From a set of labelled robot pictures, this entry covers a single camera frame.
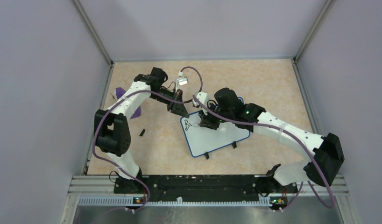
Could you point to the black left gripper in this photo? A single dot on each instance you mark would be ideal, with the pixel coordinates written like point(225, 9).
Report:
point(175, 105)

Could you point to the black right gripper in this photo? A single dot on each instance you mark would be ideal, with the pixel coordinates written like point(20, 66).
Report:
point(206, 121)

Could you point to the blue framed whiteboard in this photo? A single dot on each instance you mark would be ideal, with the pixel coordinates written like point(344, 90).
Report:
point(202, 141)

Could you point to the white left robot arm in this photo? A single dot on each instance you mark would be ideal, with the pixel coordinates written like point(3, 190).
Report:
point(111, 130)

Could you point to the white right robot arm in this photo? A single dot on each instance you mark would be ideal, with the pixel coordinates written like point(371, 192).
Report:
point(322, 155)

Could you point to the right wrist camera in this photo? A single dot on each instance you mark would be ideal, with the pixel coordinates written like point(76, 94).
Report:
point(200, 98)

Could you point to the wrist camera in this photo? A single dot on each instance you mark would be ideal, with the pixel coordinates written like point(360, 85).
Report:
point(181, 80)
point(200, 98)

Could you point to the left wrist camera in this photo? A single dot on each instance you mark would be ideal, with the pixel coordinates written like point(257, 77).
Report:
point(181, 80)

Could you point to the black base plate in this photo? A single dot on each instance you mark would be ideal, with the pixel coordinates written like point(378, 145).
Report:
point(203, 188)

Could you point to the aluminium frame rail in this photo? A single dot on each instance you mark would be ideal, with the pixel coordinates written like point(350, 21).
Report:
point(100, 185)

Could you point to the white slotted cable duct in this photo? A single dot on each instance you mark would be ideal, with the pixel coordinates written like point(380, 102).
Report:
point(130, 201)

